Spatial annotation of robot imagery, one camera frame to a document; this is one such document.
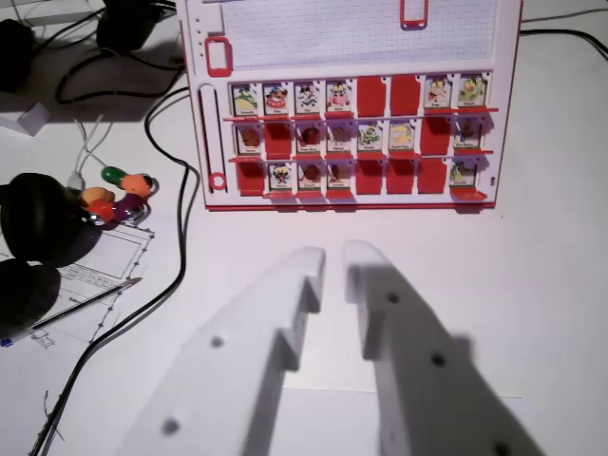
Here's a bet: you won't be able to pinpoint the thin ballpoint pen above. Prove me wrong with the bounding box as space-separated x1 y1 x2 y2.
0 276 144 348

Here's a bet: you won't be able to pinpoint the printed paper sheet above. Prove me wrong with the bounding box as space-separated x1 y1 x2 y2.
0 221 157 346

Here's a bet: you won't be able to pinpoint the colourful bead toy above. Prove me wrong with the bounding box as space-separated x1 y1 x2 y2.
79 164 161 227

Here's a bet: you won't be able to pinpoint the black headphones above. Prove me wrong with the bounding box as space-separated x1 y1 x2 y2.
0 172 102 330

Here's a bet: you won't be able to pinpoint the small white block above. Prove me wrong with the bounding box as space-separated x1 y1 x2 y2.
0 103 51 138

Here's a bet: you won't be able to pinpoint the red and white game board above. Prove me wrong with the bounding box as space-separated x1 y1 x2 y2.
175 0 523 214

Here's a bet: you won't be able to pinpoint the black power adapter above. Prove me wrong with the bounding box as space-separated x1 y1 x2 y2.
96 0 163 52

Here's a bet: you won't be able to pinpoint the black round object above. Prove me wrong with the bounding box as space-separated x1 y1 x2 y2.
0 18 36 94

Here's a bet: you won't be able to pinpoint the flat white box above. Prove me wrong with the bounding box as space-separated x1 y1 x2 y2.
22 0 102 28

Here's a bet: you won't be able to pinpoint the long black cable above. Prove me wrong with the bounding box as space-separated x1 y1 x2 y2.
27 87 192 456

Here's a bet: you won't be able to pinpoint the thin dark cable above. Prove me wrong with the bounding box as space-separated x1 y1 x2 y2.
35 161 201 456

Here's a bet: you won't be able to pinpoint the white cable with plug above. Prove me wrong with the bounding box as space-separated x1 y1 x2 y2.
67 115 116 192

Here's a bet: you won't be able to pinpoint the looped black cable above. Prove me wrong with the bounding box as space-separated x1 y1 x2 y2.
55 50 187 106

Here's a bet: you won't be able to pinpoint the thick black cable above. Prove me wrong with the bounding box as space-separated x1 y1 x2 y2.
519 28 608 61

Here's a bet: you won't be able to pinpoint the thin grey cable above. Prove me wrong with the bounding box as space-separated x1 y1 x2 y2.
521 6 608 24

